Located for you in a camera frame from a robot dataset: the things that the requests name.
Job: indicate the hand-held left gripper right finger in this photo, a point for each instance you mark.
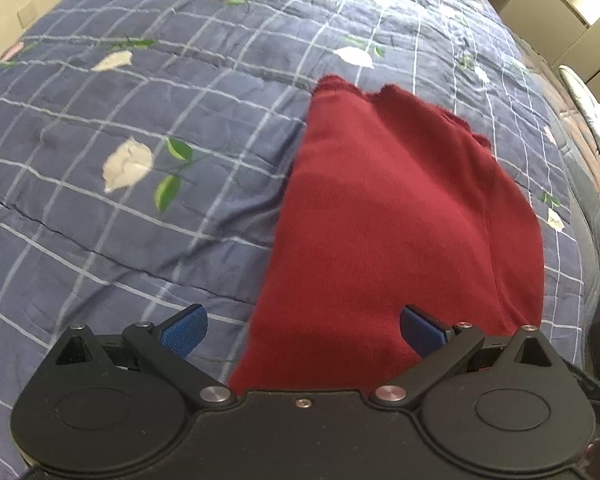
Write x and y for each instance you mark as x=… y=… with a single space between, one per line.
x=420 y=332

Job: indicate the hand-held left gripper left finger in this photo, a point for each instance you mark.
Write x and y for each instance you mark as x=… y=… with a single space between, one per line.
x=185 y=332

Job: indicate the dark red knit garment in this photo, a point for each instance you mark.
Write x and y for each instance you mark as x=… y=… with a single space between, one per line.
x=380 y=220

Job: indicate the blue plaid floral quilt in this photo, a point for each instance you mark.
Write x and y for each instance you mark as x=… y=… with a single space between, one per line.
x=130 y=110

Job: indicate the pink grey quilted mattress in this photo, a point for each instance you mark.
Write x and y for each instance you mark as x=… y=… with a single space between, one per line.
x=575 y=150

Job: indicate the striped light pillow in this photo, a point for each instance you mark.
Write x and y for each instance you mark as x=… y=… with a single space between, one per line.
x=597 y=110

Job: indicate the beige wall socket plate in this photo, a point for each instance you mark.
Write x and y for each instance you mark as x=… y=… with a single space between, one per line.
x=27 y=12

